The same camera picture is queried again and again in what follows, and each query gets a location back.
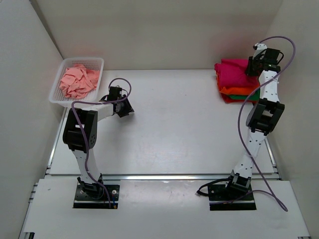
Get magenta t shirt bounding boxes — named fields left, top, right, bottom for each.
left=214, top=59, right=259, bottom=88

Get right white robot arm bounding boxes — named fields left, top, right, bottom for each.
left=223, top=43, right=285, bottom=200

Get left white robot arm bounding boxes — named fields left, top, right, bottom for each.
left=62, top=86, right=134, bottom=200

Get green folded t shirt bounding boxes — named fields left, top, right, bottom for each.
left=228, top=90, right=260, bottom=101

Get orange folded t shirt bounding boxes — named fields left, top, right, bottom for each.
left=216, top=75, right=260, bottom=95

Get white plastic basket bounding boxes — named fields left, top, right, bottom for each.
left=49, top=57, right=104, bottom=107

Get pink t shirt in basket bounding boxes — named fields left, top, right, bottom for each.
left=59, top=64, right=100, bottom=99

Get red folded t shirt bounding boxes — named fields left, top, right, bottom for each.
left=220, top=93, right=257, bottom=104

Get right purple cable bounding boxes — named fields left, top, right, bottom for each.
left=209, top=36, right=296, bottom=212

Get purple cable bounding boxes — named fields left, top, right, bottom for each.
left=71, top=78, right=132, bottom=209
left=209, top=36, right=296, bottom=212

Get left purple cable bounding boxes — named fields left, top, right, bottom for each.
left=71, top=78, right=132, bottom=209

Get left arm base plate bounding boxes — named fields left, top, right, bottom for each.
left=73, top=184, right=120, bottom=210

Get aluminium table rail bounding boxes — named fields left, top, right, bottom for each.
left=44, top=173, right=281, bottom=181

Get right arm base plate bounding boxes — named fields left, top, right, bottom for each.
left=196, top=183, right=257, bottom=211

